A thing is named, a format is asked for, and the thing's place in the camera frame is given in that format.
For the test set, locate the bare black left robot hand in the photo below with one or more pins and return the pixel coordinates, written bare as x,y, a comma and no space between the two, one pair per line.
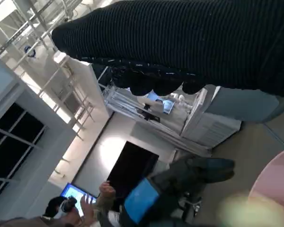
142,201

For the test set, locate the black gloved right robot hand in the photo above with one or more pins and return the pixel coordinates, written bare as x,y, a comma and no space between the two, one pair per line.
180,42

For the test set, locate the pink bowl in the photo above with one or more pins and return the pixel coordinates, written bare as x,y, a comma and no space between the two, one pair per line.
277,179

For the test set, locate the black door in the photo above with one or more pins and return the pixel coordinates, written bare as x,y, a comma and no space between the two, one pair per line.
132,165

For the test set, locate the blue desk monitor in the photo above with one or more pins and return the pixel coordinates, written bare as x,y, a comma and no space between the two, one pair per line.
168,107

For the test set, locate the blue lit laptop screen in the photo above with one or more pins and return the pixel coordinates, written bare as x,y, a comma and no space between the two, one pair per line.
72,192

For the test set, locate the person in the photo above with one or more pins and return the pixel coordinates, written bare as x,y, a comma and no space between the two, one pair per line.
59,208

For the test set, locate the white louvred cabinet on casters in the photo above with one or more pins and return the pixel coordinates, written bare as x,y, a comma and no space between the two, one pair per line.
215,130

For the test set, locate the dark window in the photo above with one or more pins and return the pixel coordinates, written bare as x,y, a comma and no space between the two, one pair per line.
14,146

